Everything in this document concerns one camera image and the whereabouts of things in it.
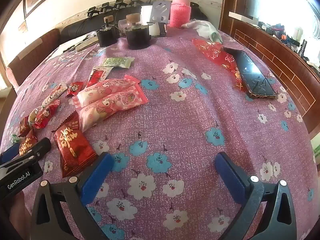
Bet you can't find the white paper sheet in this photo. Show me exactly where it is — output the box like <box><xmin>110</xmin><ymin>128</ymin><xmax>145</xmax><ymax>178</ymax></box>
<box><xmin>45</xmin><ymin>34</ymin><xmax>88</xmax><ymax>62</ymax></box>

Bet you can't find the large red snack packet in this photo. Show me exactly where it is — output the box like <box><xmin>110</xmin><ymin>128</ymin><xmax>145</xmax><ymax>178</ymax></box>
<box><xmin>52</xmin><ymin>126</ymin><xmax>99</xmax><ymax>179</ymax></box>
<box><xmin>51</xmin><ymin>111</ymin><xmax>81</xmax><ymax>133</ymax></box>

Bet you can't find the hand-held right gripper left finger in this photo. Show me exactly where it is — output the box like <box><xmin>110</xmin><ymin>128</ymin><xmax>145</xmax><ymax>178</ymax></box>
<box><xmin>29</xmin><ymin>152</ymin><xmax>115</xmax><ymax>240</ymax></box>

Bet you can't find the purple floral tablecloth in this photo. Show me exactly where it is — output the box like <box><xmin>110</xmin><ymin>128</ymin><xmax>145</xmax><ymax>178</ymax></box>
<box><xmin>0</xmin><ymin>26</ymin><xmax>316</xmax><ymax>240</ymax></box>

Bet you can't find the wooden sideboard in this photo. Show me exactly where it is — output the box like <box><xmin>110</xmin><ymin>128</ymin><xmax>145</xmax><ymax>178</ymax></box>
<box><xmin>220</xmin><ymin>0</ymin><xmax>320</xmax><ymax>140</ymax></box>

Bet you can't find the large black cork-lid jar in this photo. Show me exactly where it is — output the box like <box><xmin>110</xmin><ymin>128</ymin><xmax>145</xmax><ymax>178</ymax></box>
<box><xmin>125</xmin><ymin>14</ymin><xmax>152</xmax><ymax>50</ymax></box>

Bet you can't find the person's left hand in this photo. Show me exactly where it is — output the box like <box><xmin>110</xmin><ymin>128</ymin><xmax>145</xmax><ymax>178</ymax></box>
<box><xmin>9</xmin><ymin>191</ymin><xmax>33</xmax><ymax>240</ymax></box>

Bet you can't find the red white sachet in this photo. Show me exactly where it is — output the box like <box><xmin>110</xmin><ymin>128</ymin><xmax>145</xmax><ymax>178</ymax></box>
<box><xmin>86</xmin><ymin>66</ymin><xmax>112</xmax><ymax>88</ymax></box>

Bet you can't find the small red candy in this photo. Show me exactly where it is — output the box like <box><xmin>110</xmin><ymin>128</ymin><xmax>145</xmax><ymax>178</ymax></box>
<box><xmin>19</xmin><ymin>116</ymin><xmax>32</xmax><ymax>137</ymax></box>
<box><xmin>65</xmin><ymin>81</ymin><xmax>84</xmax><ymax>97</ymax></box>

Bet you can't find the green snack packet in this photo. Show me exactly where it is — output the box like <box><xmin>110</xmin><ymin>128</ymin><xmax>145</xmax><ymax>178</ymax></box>
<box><xmin>100</xmin><ymin>56</ymin><xmax>135</xmax><ymax>69</ymax></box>

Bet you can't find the small clear container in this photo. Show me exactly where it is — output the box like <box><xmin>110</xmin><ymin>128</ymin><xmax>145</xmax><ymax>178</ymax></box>
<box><xmin>117</xmin><ymin>20</ymin><xmax>128</xmax><ymax>34</ymax></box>

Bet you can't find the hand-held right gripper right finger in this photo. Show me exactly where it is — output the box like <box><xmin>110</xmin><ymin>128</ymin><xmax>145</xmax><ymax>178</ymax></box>
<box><xmin>214</xmin><ymin>152</ymin><xmax>302</xmax><ymax>240</ymax></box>

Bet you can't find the red plastic bag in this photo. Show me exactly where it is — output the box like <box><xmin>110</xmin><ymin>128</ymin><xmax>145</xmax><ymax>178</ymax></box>
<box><xmin>192</xmin><ymin>38</ymin><xmax>247</xmax><ymax>91</ymax></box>

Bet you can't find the window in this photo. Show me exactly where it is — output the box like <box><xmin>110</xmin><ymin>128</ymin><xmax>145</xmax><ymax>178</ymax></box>
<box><xmin>246</xmin><ymin>0</ymin><xmax>320</xmax><ymax>39</ymax></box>

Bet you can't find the red yellow candy bar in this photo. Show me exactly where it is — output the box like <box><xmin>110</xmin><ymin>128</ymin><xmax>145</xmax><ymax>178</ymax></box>
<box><xmin>19</xmin><ymin>127</ymin><xmax>38</xmax><ymax>157</ymax></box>

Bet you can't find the black leather sofa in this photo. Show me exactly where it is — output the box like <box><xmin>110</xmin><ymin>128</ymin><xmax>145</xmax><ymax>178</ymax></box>
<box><xmin>59</xmin><ymin>1</ymin><xmax>209</xmax><ymax>46</ymax></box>

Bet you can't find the brown notebook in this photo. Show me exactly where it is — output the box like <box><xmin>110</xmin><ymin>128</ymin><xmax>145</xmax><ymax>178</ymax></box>
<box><xmin>75</xmin><ymin>36</ymin><xmax>99</xmax><ymax>52</ymax></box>

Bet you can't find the small black cork-lid jar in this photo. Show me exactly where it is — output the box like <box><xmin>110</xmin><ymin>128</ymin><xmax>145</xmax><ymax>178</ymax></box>
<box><xmin>96</xmin><ymin>16</ymin><xmax>120</xmax><ymax>47</ymax></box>

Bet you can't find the red twisted-end candy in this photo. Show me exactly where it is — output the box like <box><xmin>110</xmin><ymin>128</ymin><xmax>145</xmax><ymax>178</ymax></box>
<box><xmin>34</xmin><ymin>99</ymin><xmax>61</xmax><ymax>130</ymax></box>

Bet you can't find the pink knit-sleeved thermos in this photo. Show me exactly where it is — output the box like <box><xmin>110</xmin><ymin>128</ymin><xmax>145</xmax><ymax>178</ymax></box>
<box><xmin>169</xmin><ymin>0</ymin><xmax>192</xmax><ymax>28</ymax></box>

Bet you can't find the white cloth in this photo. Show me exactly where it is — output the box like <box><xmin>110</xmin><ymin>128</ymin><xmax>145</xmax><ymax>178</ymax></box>
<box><xmin>181</xmin><ymin>19</ymin><xmax>223</xmax><ymax>44</ymax></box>

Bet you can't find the black pen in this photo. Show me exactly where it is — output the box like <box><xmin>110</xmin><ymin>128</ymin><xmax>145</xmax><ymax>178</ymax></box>
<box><xmin>62</xmin><ymin>36</ymin><xmax>94</xmax><ymax>53</ymax></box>

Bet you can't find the pink snack packet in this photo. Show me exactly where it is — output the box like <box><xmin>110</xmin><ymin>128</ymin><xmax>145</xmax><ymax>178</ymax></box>
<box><xmin>75</xmin><ymin>75</ymin><xmax>142</xmax><ymax>108</ymax></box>
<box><xmin>79</xmin><ymin>84</ymin><xmax>150</xmax><ymax>132</ymax></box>

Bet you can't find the brown armchair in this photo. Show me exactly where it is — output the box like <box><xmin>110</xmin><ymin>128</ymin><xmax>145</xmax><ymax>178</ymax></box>
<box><xmin>6</xmin><ymin>28</ymin><xmax>61</xmax><ymax>86</ymax></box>

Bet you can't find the long white red candy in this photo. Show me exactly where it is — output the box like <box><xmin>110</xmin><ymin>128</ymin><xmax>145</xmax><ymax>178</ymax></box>
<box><xmin>41</xmin><ymin>83</ymin><xmax>68</xmax><ymax>107</ymax></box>

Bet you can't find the black smartphone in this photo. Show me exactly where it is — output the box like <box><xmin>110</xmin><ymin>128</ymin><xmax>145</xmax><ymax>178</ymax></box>
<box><xmin>221</xmin><ymin>46</ymin><xmax>277</xmax><ymax>100</ymax></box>

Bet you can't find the grey phone stand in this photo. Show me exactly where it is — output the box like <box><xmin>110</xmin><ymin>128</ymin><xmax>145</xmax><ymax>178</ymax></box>
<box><xmin>149</xmin><ymin>0</ymin><xmax>172</xmax><ymax>37</ymax></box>

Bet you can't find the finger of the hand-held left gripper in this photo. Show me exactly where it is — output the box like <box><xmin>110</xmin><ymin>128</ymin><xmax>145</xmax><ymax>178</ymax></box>
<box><xmin>0</xmin><ymin>142</ymin><xmax>21</xmax><ymax>166</ymax></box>
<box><xmin>19</xmin><ymin>137</ymin><xmax>52</xmax><ymax>160</ymax></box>

